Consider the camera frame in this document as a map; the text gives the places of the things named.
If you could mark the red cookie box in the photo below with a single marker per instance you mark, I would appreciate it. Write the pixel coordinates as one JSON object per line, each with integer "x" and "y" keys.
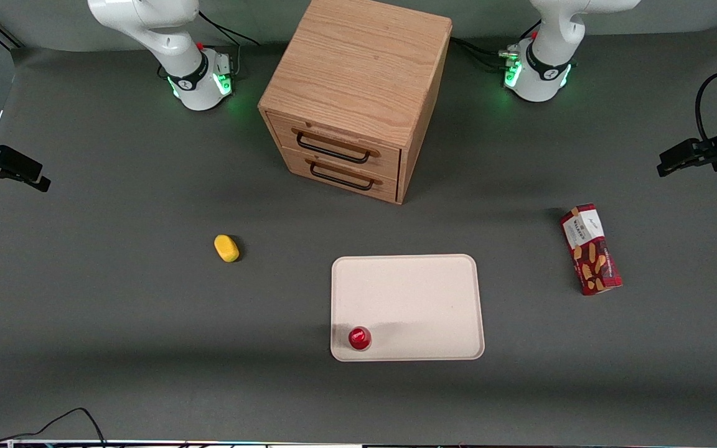
{"x": 590, "y": 249}

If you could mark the beige rectangular tray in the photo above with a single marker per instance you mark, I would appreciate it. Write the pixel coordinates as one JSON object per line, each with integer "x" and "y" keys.
{"x": 414, "y": 298}

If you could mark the yellow oval sponge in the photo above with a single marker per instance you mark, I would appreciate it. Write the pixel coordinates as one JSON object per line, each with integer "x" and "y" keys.
{"x": 226, "y": 248}

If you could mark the wooden drawer front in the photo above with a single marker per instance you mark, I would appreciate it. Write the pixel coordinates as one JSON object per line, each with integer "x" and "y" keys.
{"x": 343, "y": 177}
{"x": 333, "y": 140}

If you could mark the wooden two-drawer cabinet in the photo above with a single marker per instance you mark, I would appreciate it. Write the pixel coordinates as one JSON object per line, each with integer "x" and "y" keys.
{"x": 358, "y": 68}

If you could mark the red round cup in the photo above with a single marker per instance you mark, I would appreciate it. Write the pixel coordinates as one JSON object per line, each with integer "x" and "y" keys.
{"x": 359, "y": 338}

